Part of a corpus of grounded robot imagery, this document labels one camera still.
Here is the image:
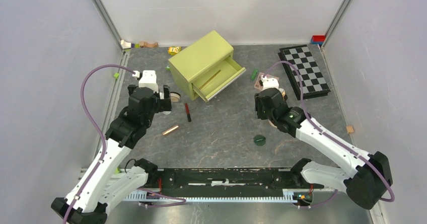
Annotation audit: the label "yellow toy car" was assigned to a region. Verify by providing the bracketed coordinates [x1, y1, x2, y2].
[168, 46, 182, 56]

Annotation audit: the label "gold thin pencil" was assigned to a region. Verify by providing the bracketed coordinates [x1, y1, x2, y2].
[199, 70, 221, 90]

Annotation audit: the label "small wooden cube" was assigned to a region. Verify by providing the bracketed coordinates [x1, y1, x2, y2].
[346, 125, 354, 134]

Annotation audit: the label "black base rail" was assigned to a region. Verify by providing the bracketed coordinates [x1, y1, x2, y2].
[144, 168, 323, 197]

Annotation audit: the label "rose gold lipstick tube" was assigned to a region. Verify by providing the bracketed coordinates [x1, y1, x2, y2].
[162, 125, 179, 135]

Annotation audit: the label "wooden toy blocks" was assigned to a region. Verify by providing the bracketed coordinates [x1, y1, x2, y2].
[120, 40, 159, 50]

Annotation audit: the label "pink eyeshadow palette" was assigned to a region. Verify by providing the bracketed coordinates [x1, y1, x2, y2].
[254, 72, 264, 91]

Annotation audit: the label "black white checkerboard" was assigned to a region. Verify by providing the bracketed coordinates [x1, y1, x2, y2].
[278, 45, 330, 100]

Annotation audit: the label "red blue blocks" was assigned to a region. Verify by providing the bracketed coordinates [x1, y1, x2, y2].
[310, 35, 325, 45]

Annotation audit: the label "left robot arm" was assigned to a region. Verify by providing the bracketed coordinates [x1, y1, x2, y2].
[51, 85, 172, 223]

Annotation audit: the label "green metal drawer box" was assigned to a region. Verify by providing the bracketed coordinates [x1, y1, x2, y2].
[169, 30, 246, 102]

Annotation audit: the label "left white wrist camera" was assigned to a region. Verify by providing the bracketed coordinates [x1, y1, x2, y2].
[132, 70, 159, 93]

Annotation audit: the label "round powder jar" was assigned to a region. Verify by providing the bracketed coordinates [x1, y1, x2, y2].
[170, 92, 181, 103]

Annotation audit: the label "red black lip pencil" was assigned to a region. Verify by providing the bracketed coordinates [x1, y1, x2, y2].
[184, 103, 192, 122]

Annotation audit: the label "green round puff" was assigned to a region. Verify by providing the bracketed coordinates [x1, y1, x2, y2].
[253, 135, 266, 146]

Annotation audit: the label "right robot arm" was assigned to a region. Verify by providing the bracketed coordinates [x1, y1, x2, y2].
[254, 88, 395, 210]

